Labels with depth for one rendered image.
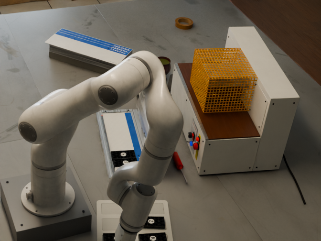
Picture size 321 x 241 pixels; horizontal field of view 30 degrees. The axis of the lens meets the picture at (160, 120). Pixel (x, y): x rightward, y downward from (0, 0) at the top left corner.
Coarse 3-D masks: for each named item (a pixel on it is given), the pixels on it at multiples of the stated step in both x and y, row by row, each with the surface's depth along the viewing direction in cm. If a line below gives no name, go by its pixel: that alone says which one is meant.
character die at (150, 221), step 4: (152, 216) 221; (148, 220) 219; (152, 220) 219; (156, 220) 220; (160, 220) 220; (148, 224) 219; (152, 224) 218; (156, 224) 219; (160, 224) 219; (164, 224) 219; (144, 228) 218; (148, 228) 218; (152, 228) 218; (156, 228) 218; (160, 228) 218; (164, 228) 218
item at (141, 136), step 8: (96, 112) 267; (104, 112) 268; (112, 112) 269; (120, 112) 270; (136, 112) 271; (136, 120) 266; (136, 128) 261; (104, 136) 255; (144, 136) 255; (104, 144) 251; (104, 152) 247
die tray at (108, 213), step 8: (104, 200) 227; (160, 200) 230; (96, 208) 223; (104, 208) 223; (112, 208) 224; (120, 208) 224; (152, 208) 226; (160, 208) 226; (168, 208) 227; (104, 216) 220; (112, 216) 221; (160, 216) 223; (168, 216) 224; (104, 224) 217; (112, 224) 218; (168, 224) 220; (104, 232) 214; (112, 232) 215; (144, 232) 216; (152, 232) 216; (168, 232) 217; (136, 240) 213; (168, 240) 214
